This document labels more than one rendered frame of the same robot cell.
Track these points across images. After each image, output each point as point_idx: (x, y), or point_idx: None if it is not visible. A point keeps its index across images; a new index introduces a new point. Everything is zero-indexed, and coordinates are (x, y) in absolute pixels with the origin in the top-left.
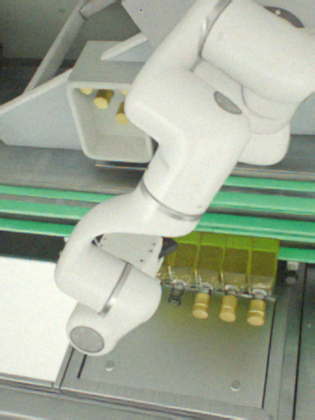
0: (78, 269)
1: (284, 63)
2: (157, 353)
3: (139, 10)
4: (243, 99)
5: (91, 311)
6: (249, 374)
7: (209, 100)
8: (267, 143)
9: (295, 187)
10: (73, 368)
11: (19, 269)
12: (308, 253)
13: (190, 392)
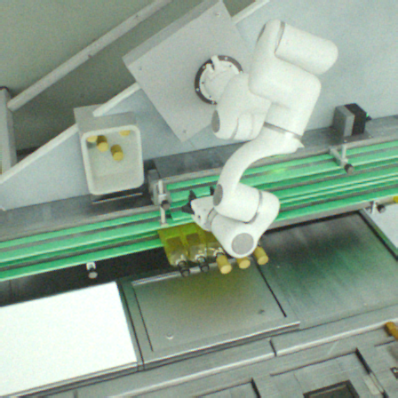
0: (238, 192)
1: (322, 49)
2: (198, 315)
3: (139, 69)
4: None
5: (241, 224)
6: (266, 303)
7: (301, 69)
8: None
9: (250, 172)
10: (145, 347)
11: (51, 304)
12: None
13: (236, 327)
